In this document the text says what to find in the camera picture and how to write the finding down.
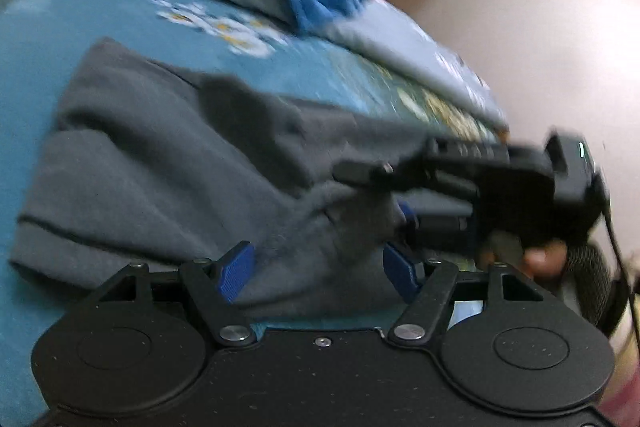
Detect grey sweatpants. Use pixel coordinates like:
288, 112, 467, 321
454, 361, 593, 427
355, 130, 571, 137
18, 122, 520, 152
10, 39, 431, 319

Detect person's right hand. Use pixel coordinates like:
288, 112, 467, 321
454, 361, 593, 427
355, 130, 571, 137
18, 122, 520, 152
475, 232, 567, 280

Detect green floral blanket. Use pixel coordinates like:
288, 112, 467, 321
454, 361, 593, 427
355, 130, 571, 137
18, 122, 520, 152
1, 0, 497, 426

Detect light blue floral quilt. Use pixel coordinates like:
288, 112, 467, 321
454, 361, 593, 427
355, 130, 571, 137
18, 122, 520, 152
52, 0, 511, 134

